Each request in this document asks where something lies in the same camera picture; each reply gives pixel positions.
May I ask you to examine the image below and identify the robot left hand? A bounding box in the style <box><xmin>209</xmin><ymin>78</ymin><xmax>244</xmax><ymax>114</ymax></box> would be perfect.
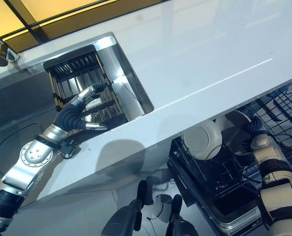
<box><xmin>53</xmin><ymin>83</ymin><xmax>109</xmax><ymax>136</ymax></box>

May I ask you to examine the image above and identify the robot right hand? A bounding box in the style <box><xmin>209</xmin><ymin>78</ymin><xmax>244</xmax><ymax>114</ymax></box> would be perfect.
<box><xmin>242</xmin><ymin>117</ymin><xmax>263</xmax><ymax>135</ymax></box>

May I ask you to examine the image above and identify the white round plate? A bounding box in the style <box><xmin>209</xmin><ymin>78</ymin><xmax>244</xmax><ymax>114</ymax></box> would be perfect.
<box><xmin>224</xmin><ymin>109</ymin><xmax>253</xmax><ymax>135</ymax></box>

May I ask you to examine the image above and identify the black dishwasher lower rack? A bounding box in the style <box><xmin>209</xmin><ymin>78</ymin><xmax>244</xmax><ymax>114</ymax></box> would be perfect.
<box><xmin>167</xmin><ymin>131</ymin><xmax>268</xmax><ymax>201</ymax></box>

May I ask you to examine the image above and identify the black dish rack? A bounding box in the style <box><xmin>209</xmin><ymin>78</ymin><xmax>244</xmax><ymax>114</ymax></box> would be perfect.
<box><xmin>43</xmin><ymin>45</ymin><xmax>129</xmax><ymax>129</ymax></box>

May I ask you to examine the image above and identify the white round bowl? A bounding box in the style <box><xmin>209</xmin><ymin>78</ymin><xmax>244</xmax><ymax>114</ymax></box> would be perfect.
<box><xmin>182</xmin><ymin>120</ymin><xmax>223</xmax><ymax>162</ymax></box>

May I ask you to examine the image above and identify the stainless steel sink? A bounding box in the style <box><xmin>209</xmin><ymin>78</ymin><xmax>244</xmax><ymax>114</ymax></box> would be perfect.
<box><xmin>0</xmin><ymin>31</ymin><xmax>155</xmax><ymax>184</ymax></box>

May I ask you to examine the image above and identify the robot right leg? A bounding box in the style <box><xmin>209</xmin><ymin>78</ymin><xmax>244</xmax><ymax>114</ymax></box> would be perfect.
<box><xmin>165</xmin><ymin>194</ymin><xmax>195</xmax><ymax>236</ymax></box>

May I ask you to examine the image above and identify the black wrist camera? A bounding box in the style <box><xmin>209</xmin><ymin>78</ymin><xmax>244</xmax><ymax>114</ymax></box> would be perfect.
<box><xmin>59</xmin><ymin>139</ymin><xmax>82</xmax><ymax>159</ymax></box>

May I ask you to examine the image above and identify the black wire upper rack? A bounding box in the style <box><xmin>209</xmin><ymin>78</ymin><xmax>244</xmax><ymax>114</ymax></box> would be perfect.
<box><xmin>255</xmin><ymin>83</ymin><xmax>292</xmax><ymax>159</ymax></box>

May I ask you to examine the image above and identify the dark window frame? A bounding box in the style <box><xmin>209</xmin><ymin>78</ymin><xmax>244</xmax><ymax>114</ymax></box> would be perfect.
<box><xmin>0</xmin><ymin>0</ymin><xmax>168</xmax><ymax>54</ymax></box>

